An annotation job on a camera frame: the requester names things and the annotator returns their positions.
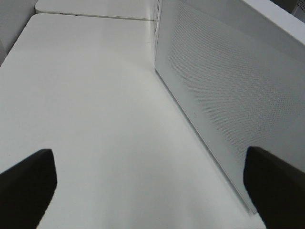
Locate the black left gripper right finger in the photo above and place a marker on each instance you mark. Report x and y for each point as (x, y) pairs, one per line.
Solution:
(276, 189)

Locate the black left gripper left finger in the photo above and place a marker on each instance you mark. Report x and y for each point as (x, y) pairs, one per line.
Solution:
(26, 190)

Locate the white microwave door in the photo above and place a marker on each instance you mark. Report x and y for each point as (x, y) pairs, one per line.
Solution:
(237, 70)

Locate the white microwave oven body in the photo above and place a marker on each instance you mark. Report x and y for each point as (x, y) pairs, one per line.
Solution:
(297, 7)

